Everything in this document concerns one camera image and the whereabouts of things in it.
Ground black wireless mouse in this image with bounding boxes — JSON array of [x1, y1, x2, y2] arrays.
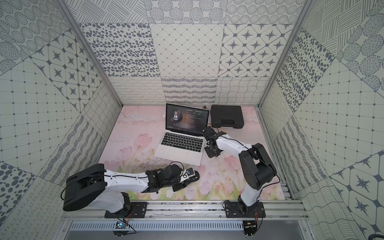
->
[[183, 171, 200, 185]]

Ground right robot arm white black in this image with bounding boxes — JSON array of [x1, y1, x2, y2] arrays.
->
[[203, 127, 277, 216]]

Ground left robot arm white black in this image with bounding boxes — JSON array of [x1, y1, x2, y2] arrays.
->
[[61, 164, 200, 214]]

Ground silver laptop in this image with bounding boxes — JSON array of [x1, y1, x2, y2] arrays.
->
[[155, 103, 210, 166]]

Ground black plastic tool case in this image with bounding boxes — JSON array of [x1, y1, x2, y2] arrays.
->
[[211, 105, 245, 129]]

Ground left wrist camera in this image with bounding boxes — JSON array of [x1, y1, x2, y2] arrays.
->
[[182, 168, 195, 179]]

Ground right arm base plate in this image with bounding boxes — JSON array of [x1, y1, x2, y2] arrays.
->
[[223, 200, 266, 218]]

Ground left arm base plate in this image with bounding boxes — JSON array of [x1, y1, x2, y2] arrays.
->
[[104, 202, 148, 219]]

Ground aluminium mounting rail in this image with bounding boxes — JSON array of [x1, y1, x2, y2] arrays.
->
[[61, 199, 310, 222]]

